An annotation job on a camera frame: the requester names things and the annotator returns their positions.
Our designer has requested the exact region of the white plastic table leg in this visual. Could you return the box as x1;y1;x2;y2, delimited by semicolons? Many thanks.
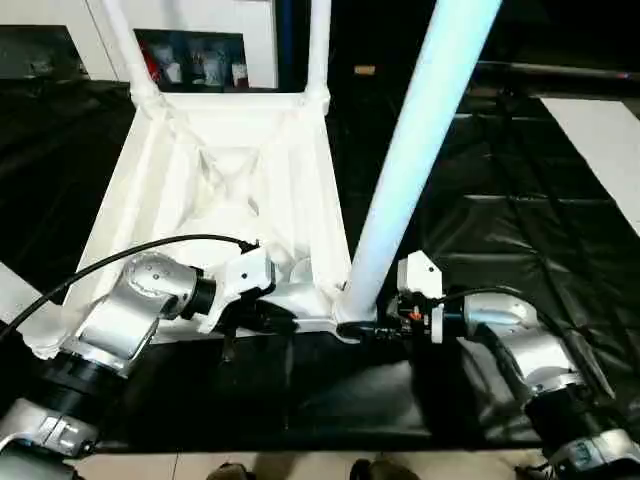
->
102;0;169;109
304;0;332;109
339;0;504;326
0;260;42;324

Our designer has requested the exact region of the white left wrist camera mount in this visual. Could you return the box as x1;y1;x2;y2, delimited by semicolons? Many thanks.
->
197;247;277;335

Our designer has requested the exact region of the white plastic stool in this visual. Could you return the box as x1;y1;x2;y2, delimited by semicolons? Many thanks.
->
22;89;381;361

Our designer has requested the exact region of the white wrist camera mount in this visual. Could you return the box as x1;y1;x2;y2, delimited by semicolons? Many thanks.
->
197;247;277;335
397;250;445;345

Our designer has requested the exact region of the black glossy mat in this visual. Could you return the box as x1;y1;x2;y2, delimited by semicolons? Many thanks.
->
0;59;640;451

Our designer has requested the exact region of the black horizontal bar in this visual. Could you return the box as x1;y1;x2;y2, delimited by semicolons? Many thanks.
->
474;60;640;84

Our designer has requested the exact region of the white cabinet with glass doors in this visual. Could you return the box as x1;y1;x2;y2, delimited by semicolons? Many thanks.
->
0;0;281;94

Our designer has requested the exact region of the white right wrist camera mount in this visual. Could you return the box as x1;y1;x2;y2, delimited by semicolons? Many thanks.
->
397;250;445;345

